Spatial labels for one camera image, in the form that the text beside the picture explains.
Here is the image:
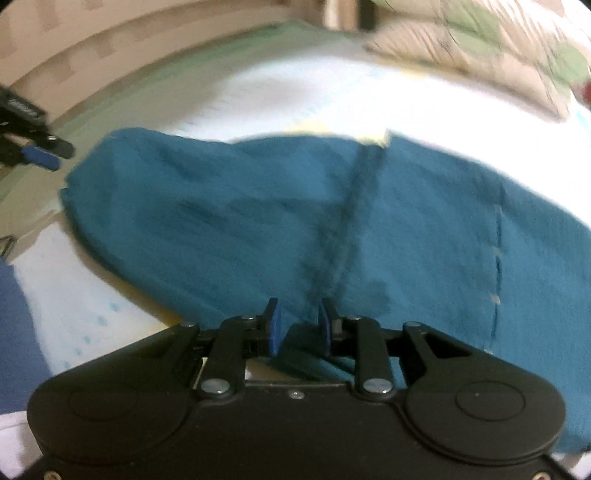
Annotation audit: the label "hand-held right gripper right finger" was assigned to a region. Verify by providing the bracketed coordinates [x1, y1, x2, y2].
[318, 298, 472, 398]

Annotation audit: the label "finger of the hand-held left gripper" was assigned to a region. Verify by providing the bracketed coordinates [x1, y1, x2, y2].
[0, 142, 62, 173]
[45, 133, 76, 160]

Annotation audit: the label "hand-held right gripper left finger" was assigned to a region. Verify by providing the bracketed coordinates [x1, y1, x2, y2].
[154, 298, 282, 401]

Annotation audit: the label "teal pants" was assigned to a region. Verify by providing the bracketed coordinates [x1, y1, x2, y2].
[59, 127, 591, 455]

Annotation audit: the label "blue cloth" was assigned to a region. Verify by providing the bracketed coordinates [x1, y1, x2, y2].
[0, 256, 51, 412]

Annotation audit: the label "floral print blanket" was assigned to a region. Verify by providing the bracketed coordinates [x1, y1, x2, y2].
[0, 18, 591, 464]

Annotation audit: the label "leaf print pillow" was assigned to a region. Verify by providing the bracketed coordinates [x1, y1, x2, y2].
[365, 0, 591, 121]

